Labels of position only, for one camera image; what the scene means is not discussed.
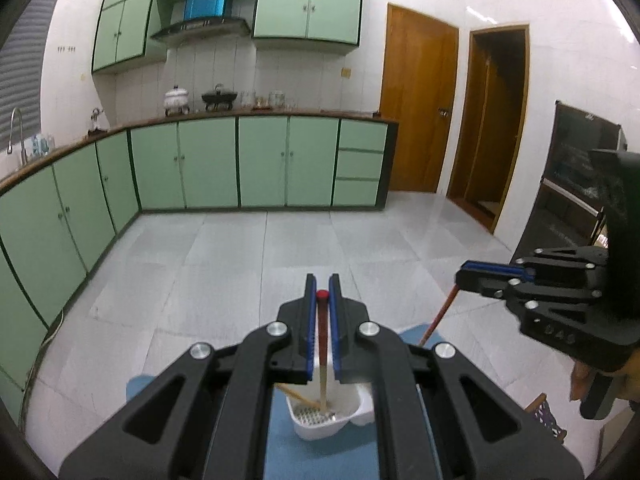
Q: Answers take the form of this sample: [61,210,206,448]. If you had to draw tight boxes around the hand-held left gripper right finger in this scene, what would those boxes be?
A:
[327,273,585,480]

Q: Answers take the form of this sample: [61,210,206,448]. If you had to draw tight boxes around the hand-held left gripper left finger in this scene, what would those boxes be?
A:
[59,273,321,480]

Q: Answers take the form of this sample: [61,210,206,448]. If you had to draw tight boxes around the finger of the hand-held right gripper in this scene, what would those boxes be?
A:
[455,270,603,307]
[462,247,608,281]

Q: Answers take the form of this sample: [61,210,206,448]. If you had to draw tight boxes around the red-tipped wooden chopstick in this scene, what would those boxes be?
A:
[316,289,331,412]

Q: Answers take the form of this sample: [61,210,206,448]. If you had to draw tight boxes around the reddish brown chopstick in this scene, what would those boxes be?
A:
[418,284,460,347]

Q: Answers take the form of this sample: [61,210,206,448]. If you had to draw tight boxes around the white utensil holder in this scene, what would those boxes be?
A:
[285,357,377,442]

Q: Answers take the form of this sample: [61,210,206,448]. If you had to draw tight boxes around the person's right hand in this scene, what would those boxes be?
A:
[571,360,592,402]

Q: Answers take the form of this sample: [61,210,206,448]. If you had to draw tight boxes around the light wooden chopstick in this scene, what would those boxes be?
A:
[276,384,322,409]

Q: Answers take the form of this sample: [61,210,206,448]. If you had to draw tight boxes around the black glass-front cabinet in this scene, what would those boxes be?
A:
[510,101,628,272]

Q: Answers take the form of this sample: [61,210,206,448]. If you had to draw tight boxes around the blue tablecloth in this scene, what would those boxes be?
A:
[125,325,443,480]

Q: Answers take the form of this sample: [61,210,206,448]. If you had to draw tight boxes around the open wooden doorway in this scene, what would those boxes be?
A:
[446,22,531,235]

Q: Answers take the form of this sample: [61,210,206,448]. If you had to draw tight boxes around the wooden chair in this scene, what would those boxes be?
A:
[524,392,569,447]

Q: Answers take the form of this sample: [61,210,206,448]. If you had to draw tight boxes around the closed wooden door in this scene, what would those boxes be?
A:
[379,3,460,194]

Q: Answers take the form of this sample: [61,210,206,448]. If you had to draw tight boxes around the green base cabinets with countertop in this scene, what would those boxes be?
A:
[0,111,401,431]

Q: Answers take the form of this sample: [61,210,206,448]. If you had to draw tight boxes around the black wok with lid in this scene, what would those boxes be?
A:
[201,84,239,112]

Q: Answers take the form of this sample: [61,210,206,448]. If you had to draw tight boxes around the white lidded pot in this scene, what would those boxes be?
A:
[164,86,191,117]

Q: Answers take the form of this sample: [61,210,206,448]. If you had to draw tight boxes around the clear plastic bottles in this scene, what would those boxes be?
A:
[27,132,56,159]

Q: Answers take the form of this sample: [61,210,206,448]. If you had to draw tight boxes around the range hood with blue wrap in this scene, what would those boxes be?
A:
[150,0,252,44]

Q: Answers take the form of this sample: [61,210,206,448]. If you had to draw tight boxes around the metal kitchen faucet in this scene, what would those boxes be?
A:
[7,107,27,167]

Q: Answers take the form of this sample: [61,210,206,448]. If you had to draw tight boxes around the grey window blind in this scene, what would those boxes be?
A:
[0,0,69,133]

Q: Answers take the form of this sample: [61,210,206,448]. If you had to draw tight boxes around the wide green wall cabinet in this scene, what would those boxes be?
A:
[251,0,365,47]

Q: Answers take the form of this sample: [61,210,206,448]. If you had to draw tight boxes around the tall green wall cabinet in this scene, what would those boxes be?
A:
[91,0,163,75]

